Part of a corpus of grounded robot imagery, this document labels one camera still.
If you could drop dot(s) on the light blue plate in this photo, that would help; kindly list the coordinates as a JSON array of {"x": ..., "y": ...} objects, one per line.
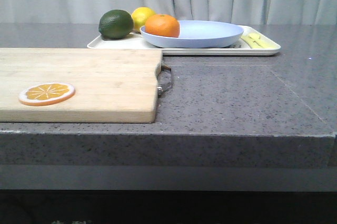
[{"x": 198, "y": 34}]

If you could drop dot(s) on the whole orange fruit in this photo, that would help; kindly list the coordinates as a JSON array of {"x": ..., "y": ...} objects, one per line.
[{"x": 162, "y": 25}]

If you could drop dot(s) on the yellow print on tray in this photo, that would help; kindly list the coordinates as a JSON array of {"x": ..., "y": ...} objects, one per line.
[{"x": 254, "y": 41}]

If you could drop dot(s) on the cream white tray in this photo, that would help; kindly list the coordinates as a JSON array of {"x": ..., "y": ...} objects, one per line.
[{"x": 239, "y": 48}]

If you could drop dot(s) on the wooden cutting board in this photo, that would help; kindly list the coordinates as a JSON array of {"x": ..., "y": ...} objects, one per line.
[{"x": 111, "y": 85}]

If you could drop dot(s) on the yellow lemon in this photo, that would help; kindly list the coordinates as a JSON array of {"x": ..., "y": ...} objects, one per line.
[{"x": 140, "y": 15}]

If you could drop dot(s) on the green lime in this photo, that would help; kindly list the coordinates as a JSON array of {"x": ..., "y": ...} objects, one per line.
[{"x": 115, "y": 24}]

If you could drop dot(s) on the orange slice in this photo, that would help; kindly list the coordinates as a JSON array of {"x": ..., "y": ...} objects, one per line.
[{"x": 46, "y": 94}]

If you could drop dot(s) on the metal cutting board handle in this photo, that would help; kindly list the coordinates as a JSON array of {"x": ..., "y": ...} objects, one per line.
[{"x": 165, "y": 79}]

